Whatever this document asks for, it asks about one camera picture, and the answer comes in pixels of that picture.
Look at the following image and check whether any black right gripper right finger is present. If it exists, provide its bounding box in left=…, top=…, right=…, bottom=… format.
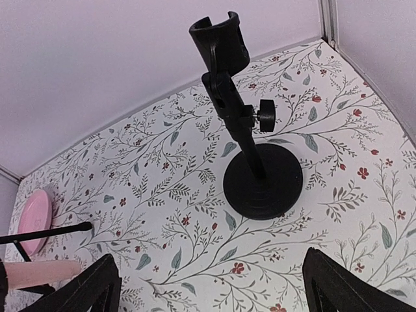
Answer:
left=302, top=248, right=415, bottom=312

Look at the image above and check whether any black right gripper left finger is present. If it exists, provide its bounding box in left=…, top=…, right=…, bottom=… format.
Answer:
left=23, top=253, right=122, bottom=312

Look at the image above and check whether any pink beige microphone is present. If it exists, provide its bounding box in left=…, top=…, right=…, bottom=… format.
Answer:
left=4, top=260, right=81, bottom=289

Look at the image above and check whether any black round-base mic stand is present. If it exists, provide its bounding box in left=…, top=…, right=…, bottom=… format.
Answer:
left=189, top=11, right=303, bottom=220

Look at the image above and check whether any black perforated music stand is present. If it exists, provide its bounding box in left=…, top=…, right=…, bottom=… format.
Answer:
left=1, top=222, right=93, bottom=262

